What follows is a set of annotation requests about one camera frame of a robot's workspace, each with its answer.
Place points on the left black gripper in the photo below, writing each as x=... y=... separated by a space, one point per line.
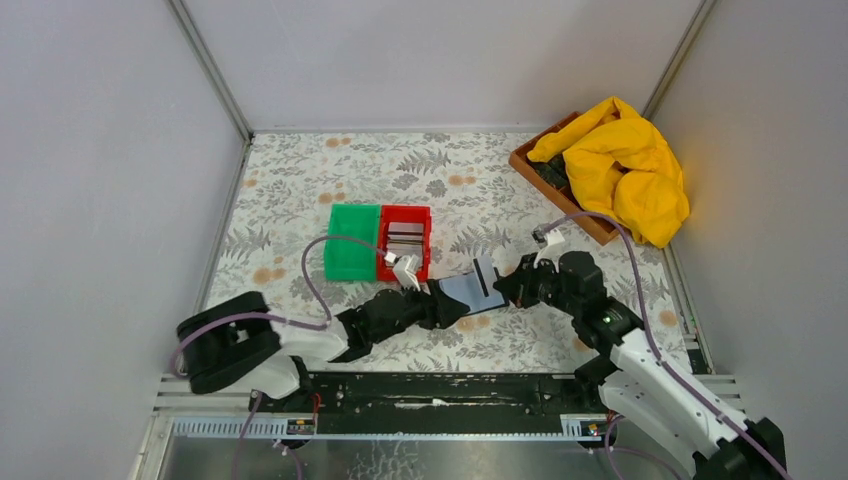
x=449 y=310

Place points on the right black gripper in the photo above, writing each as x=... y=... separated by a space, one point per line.
x=517 y=286

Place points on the red plastic bin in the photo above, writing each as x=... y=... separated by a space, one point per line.
x=407 y=213

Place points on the green plastic bin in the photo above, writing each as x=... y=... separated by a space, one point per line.
x=350 y=258

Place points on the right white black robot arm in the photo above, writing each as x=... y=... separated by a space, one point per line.
x=706 y=435

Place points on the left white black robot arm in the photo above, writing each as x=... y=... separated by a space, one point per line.
x=240 y=340

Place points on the clear card stack in bin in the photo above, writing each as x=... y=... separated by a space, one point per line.
x=405 y=238

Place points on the brown wooden tray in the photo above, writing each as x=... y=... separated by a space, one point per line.
x=559 y=193

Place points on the dark items in tray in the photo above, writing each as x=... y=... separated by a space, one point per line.
x=553 y=172

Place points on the yellow cloth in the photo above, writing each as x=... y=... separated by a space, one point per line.
x=618 y=164

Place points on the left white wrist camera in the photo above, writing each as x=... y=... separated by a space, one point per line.
x=405 y=270

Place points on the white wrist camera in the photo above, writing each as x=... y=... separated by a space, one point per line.
x=551 y=247
x=405 y=270

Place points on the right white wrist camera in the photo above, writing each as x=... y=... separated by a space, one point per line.
x=551 y=247

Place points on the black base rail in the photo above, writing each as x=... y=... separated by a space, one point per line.
x=431 y=404

